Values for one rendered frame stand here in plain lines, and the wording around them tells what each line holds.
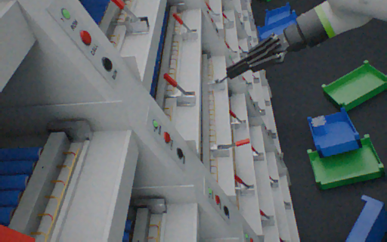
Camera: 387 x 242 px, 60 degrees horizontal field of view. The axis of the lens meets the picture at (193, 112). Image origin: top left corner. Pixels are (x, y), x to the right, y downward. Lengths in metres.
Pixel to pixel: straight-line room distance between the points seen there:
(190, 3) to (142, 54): 0.55
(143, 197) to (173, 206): 0.05
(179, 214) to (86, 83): 0.27
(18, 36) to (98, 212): 0.19
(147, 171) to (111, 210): 0.15
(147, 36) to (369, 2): 0.47
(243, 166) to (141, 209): 0.57
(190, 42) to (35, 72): 0.59
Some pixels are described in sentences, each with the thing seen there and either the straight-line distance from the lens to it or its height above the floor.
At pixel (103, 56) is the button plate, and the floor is 1.38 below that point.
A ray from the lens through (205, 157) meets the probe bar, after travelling 0.84.
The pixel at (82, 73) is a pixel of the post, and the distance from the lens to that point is 0.40.
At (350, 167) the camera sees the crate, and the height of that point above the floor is 0.00.
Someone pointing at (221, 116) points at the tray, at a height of 0.91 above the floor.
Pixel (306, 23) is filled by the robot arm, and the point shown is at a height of 1.03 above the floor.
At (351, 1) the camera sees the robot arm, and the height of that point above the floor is 1.11.
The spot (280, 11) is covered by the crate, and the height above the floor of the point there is 0.02.
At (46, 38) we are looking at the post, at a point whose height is 1.45.
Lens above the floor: 1.54
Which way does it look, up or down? 38 degrees down
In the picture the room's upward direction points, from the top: 34 degrees counter-clockwise
